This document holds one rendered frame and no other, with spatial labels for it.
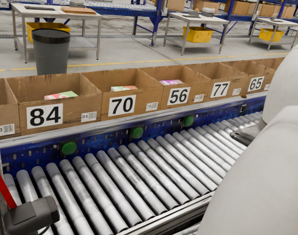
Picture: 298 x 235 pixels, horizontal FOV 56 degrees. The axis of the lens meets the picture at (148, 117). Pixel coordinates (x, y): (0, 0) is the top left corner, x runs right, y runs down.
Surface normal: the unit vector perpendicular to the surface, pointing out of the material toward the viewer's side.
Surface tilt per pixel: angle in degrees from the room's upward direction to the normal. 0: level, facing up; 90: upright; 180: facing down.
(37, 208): 8
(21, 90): 89
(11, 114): 90
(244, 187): 68
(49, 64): 95
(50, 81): 90
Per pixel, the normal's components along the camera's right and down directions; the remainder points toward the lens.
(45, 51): -0.06, 0.54
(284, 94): -0.85, 0.11
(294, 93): -0.69, 0.22
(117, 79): 0.55, 0.47
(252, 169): -0.83, -0.47
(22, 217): 0.04, -0.84
